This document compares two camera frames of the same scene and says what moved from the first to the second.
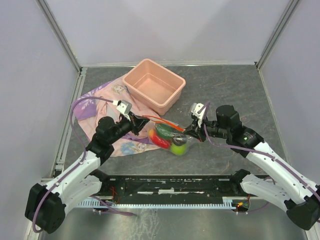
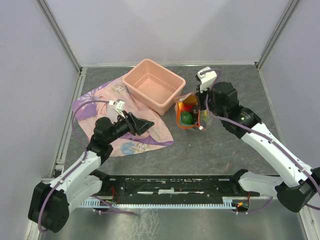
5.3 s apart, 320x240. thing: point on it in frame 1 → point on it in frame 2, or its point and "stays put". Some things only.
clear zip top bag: x=169 y=135 → x=188 y=115
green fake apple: x=180 y=150 → x=205 y=116
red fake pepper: x=160 y=142 → x=187 y=107
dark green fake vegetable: x=164 y=131 → x=186 y=118
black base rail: x=113 y=187 stays put
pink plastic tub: x=158 y=88 stays put
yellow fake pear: x=151 y=132 → x=191 y=99
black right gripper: x=197 y=131 → x=199 y=96
